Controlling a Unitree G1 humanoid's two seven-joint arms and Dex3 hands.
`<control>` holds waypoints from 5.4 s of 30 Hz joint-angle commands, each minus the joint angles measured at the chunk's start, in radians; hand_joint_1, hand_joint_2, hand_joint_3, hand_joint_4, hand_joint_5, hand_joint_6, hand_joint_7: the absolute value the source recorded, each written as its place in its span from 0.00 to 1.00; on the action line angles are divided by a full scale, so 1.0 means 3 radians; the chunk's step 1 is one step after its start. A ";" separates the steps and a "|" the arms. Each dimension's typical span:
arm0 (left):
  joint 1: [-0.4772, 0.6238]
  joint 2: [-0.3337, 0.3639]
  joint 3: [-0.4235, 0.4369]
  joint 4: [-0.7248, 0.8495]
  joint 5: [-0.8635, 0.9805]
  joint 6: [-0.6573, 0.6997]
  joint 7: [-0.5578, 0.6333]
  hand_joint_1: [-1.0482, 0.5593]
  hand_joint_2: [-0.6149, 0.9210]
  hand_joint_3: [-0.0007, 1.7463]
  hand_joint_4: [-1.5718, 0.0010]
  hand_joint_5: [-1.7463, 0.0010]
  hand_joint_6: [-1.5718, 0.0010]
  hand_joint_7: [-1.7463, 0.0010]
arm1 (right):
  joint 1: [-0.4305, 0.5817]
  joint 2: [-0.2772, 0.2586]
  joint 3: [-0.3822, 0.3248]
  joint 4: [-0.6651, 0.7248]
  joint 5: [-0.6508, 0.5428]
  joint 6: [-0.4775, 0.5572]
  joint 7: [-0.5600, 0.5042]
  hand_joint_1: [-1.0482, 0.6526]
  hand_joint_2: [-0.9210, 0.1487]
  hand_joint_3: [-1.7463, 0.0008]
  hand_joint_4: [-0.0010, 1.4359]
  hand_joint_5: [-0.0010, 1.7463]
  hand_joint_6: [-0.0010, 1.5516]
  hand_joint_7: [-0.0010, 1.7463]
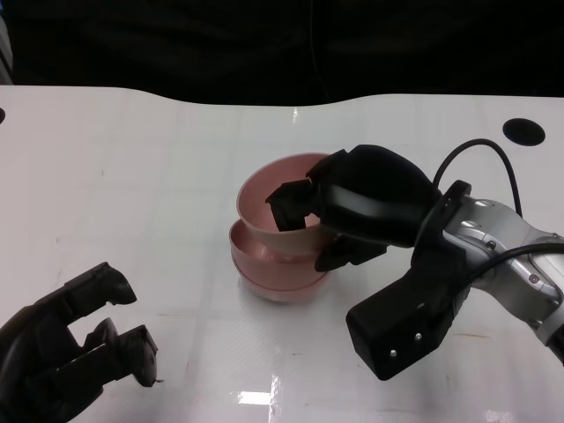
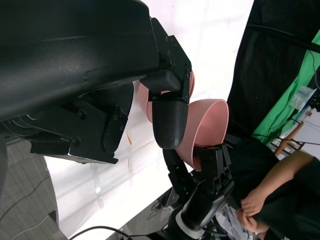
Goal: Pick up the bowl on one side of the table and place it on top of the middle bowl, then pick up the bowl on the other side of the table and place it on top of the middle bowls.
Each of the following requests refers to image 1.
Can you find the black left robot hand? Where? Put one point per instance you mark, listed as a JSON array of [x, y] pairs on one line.
[[35, 365]]

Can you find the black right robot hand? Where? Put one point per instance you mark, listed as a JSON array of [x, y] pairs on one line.
[[374, 194]]

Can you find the pink plastic bowl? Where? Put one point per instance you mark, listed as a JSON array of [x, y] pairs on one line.
[[251, 247], [260, 194], [282, 294]]

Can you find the black backdrop cloth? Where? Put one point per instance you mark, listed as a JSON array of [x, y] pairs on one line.
[[176, 44]]

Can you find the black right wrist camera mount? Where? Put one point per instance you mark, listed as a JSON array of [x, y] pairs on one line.
[[396, 326]]

